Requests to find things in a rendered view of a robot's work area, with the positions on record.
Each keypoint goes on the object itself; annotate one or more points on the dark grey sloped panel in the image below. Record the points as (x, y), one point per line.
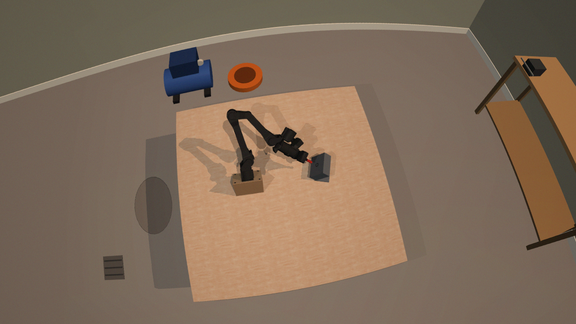
(320, 167)

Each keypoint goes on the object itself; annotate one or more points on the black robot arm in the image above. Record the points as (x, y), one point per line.
(272, 140)

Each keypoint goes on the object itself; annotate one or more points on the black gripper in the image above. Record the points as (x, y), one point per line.
(301, 156)

